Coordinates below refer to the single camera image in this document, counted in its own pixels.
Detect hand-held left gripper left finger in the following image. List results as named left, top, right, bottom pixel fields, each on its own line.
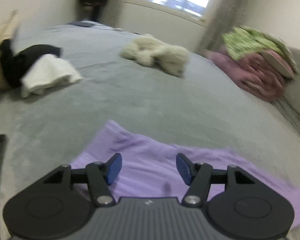
left=42, top=153, right=122, bottom=207

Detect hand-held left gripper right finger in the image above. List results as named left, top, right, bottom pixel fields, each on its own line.
left=176, top=153, right=257, bottom=207

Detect purple pants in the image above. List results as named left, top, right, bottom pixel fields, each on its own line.
left=70, top=119, right=300, bottom=230

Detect white folded garment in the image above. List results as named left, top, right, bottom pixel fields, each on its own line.
left=20, top=54, right=83, bottom=98

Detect pink folded quilt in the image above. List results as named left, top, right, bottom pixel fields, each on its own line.
left=202, top=49, right=295, bottom=103

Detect white plush dog toy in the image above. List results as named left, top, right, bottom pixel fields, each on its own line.
left=120, top=33, right=190, bottom=79

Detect green patterned blanket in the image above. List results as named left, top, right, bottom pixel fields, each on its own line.
left=221, top=26, right=286, bottom=61

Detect dark tablet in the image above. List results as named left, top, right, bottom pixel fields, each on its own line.
left=70, top=21, right=98, bottom=28

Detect grey curtain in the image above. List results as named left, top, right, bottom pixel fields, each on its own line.
left=195, top=0, right=238, bottom=53

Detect beige folded garment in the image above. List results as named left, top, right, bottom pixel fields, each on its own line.
left=0, top=9, right=21, bottom=92

